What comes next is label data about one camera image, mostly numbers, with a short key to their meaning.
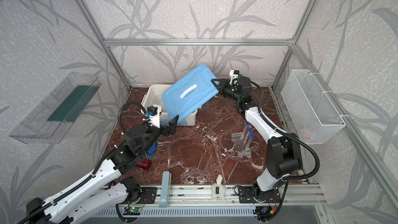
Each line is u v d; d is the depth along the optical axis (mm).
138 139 511
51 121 632
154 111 569
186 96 824
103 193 563
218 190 721
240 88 628
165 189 737
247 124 607
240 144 894
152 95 997
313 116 602
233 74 753
